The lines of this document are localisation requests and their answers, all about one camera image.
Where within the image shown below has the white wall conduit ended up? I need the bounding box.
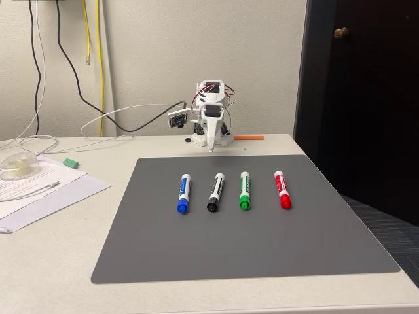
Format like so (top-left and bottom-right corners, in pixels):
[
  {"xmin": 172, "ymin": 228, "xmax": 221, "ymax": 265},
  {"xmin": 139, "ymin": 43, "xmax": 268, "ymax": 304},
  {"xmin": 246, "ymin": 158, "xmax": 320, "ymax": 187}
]
[{"xmin": 99, "ymin": 0, "xmax": 118, "ymax": 137}]

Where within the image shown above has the black marker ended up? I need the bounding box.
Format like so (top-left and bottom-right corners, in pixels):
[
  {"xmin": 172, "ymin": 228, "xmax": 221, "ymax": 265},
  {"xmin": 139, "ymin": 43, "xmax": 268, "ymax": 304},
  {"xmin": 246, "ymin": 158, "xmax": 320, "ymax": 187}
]
[{"xmin": 206, "ymin": 173, "xmax": 226, "ymax": 213}]

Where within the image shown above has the clear tape dispenser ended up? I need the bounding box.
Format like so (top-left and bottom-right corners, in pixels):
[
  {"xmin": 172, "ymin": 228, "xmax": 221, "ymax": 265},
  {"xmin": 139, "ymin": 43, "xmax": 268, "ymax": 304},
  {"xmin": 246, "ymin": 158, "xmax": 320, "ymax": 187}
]
[{"xmin": 0, "ymin": 151, "xmax": 41, "ymax": 181}]

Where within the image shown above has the white gripper camera module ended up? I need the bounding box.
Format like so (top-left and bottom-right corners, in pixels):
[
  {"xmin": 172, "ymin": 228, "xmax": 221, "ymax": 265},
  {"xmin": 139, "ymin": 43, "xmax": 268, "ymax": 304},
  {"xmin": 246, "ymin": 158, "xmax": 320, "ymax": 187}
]
[{"xmin": 167, "ymin": 109, "xmax": 191, "ymax": 130}]

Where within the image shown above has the thin black wall cable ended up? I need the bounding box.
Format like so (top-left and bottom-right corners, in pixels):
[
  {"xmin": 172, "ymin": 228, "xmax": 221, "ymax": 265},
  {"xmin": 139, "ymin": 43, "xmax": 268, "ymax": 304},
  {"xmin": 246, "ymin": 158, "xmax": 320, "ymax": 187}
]
[{"xmin": 27, "ymin": 0, "xmax": 43, "ymax": 135}]

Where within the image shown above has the long yellow cable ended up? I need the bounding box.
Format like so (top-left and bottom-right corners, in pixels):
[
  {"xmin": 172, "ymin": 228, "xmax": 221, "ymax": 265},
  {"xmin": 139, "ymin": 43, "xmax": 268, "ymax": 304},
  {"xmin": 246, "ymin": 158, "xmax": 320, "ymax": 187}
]
[{"xmin": 94, "ymin": 0, "xmax": 105, "ymax": 137}]

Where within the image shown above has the blank white paper sheet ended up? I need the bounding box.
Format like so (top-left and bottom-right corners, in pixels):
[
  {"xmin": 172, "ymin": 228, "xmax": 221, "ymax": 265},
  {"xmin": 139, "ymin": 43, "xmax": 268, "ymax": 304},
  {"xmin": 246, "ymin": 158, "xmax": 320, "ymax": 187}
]
[{"xmin": 0, "ymin": 173, "xmax": 113, "ymax": 234}]

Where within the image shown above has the red marker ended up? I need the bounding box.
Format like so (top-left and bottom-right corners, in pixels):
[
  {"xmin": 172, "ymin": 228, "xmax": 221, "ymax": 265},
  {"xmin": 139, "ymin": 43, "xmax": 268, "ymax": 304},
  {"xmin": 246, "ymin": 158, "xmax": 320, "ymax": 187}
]
[{"xmin": 273, "ymin": 170, "xmax": 292, "ymax": 209}]

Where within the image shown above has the dark door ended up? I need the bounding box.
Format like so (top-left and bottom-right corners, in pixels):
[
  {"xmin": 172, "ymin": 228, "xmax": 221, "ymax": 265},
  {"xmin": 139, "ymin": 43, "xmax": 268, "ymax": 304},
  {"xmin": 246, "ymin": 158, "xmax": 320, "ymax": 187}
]
[{"xmin": 293, "ymin": 0, "xmax": 419, "ymax": 227}]

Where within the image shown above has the black camera cable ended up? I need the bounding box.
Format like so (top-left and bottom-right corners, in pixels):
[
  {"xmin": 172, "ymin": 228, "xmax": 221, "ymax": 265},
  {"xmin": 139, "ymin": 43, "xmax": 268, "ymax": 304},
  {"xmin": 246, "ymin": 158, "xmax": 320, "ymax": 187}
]
[{"xmin": 55, "ymin": 0, "xmax": 188, "ymax": 133}]

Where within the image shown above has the green marker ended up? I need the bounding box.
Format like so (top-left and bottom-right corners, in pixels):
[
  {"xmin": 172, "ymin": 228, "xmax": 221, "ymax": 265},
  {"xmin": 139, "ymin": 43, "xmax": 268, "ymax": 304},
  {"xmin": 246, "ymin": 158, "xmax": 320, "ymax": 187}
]
[{"xmin": 239, "ymin": 171, "xmax": 252, "ymax": 211}]

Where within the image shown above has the white cable with plug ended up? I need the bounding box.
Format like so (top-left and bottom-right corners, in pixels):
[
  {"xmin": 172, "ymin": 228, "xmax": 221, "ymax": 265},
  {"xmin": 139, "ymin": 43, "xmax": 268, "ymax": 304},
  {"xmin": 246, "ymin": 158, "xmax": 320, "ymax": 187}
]
[{"xmin": 0, "ymin": 181, "xmax": 61, "ymax": 203}]

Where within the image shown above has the yellow cable with connector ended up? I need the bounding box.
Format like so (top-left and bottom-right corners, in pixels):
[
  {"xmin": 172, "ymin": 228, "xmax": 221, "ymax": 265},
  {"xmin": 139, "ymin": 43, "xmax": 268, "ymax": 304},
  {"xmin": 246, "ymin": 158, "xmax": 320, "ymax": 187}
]
[{"xmin": 81, "ymin": 0, "xmax": 92, "ymax": 66}]

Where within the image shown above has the printed white paper sheet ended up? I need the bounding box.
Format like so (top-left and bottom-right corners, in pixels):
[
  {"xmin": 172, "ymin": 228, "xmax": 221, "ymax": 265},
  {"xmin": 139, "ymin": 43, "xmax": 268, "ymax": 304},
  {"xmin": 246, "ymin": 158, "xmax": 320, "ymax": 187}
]
[{"xmin": 0, "ymin": 154, "xmax": 88, "ymax": 220}]

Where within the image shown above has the white looped cable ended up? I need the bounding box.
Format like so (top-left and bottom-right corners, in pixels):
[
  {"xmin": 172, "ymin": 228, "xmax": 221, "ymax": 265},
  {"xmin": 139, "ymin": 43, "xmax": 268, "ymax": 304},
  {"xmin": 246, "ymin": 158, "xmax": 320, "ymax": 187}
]
[{"xmin": 18, "ymin": 103, "xmax": 197, "ymax": 155}]

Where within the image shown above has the grey rectangular mat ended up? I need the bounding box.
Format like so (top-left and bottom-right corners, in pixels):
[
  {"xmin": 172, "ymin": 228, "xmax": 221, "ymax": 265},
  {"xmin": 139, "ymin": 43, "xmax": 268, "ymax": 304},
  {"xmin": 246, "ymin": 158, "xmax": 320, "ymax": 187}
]
[{"xmin": 90, "ymin": 154, "xmax": 401, "ymax": 285}]

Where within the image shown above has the thin white wall cable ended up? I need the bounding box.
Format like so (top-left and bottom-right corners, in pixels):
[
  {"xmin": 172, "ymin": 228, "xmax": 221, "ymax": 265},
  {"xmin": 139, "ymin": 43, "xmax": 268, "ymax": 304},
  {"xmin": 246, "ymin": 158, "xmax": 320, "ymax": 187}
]
[{"xmin": 0, "ymin": 0, "xmax": 47, "ymax": 152}]

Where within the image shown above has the blue marker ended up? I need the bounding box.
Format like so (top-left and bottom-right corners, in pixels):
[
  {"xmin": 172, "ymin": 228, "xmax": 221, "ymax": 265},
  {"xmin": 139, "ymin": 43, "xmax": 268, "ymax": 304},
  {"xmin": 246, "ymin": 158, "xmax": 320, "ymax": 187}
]
[{"xmin": 176, "ymin": 173, "xmax": 192, "ymax": 215}]

